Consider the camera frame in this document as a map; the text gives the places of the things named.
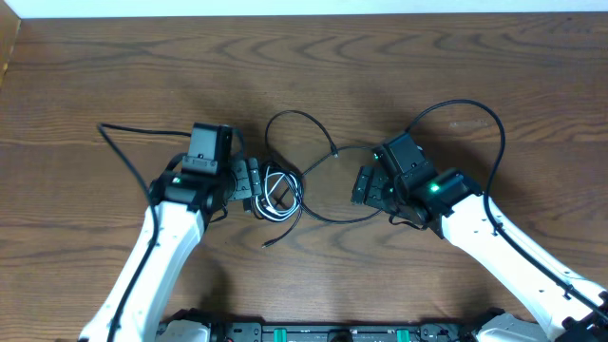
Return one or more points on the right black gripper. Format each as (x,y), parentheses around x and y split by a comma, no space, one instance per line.
(369,188)

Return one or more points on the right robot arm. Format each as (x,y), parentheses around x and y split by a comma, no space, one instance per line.
(565,306)

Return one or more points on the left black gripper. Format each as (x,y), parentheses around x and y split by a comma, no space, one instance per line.
(248,186)

